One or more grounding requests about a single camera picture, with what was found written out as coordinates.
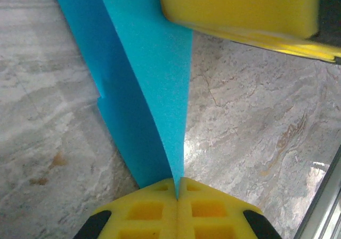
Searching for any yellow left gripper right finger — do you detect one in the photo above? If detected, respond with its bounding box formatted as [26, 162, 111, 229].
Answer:
[177, 177, 283, 239]

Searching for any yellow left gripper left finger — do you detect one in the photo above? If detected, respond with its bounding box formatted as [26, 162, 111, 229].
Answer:
[73, 177, 178, 239]

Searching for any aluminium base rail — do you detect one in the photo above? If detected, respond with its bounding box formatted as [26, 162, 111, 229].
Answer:
[293, 144, 341, 239]

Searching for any blue paper sheet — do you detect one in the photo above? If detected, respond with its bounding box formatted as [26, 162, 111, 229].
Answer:
[49, 0, 194, 200]

